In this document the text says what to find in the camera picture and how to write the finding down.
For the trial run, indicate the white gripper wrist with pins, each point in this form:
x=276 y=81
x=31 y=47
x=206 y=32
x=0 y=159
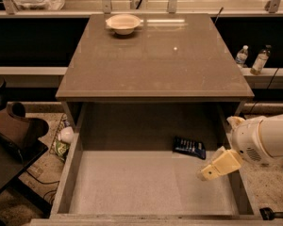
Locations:
x=249 y=140

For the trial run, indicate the dark blue rxbar wrapper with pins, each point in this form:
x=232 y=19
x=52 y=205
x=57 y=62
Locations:
x=189 y=147

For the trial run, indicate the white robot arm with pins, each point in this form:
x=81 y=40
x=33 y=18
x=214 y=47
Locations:
x=271 y=136

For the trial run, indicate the open grey top drawer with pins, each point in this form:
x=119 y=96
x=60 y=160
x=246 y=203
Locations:
x=121 y=170

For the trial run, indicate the grey cabinet counter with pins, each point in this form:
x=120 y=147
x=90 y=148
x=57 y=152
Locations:
x=168 y=58

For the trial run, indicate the black caster wheel base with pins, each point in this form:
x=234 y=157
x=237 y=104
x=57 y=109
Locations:
x=268 y=214

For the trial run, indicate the clear water bottle blue label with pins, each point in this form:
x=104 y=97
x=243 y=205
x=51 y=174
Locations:
x=241 y=56

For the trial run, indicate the clear bottle yellow liquid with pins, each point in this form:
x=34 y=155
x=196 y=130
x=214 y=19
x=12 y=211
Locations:
x=261 y=60

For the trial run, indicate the white round object on floor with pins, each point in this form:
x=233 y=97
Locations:
x=66 y=135

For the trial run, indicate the green snack bag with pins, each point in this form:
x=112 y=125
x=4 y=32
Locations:
x=61 y=149

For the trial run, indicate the white paper bowl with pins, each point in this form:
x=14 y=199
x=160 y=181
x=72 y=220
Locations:
x=123 y=24

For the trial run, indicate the black office chair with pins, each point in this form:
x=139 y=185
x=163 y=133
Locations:
x=20 y=148

